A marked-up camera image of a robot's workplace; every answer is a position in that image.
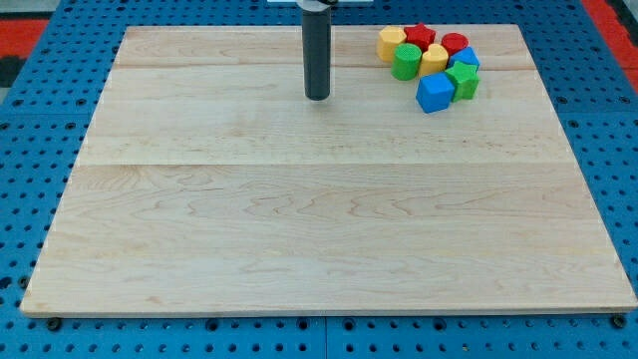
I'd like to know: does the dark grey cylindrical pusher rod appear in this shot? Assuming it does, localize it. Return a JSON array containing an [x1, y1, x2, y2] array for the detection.
[[297, 0, 332, 101]]

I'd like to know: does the green star block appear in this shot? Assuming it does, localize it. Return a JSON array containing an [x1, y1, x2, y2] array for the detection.
[[445, 61, 480, 103]]

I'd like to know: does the yellow heart block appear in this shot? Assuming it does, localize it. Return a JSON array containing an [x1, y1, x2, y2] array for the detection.
[[418, 43, 449, 77]]

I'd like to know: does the green cylinder block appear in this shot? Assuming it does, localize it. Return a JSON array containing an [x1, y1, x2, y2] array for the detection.
[[391, 43, 422, 81]]

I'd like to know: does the blue block behind star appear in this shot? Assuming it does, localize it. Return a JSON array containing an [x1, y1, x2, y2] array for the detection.
[[448, 47, 480, 68]]

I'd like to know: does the light wooden board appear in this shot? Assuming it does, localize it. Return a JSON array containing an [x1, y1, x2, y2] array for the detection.
[[20, 25, 637, 318]]

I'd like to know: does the yellow pentagon block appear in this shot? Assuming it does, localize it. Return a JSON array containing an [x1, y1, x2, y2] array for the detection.
[[376, 26, 407, 63]]

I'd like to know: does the blue cube block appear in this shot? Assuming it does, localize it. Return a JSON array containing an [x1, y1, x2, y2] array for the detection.
[[416, 72, 455, 114]]

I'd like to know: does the red star block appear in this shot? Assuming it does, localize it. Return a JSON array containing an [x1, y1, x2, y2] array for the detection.
[[404, 23, 437, 52]]

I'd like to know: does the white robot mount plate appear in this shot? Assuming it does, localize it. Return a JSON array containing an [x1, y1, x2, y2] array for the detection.
[[266, 0, 374, 6]]

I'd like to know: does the red cylinder block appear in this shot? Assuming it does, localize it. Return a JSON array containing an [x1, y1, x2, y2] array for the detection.
[[441, 32, 470, 57]]

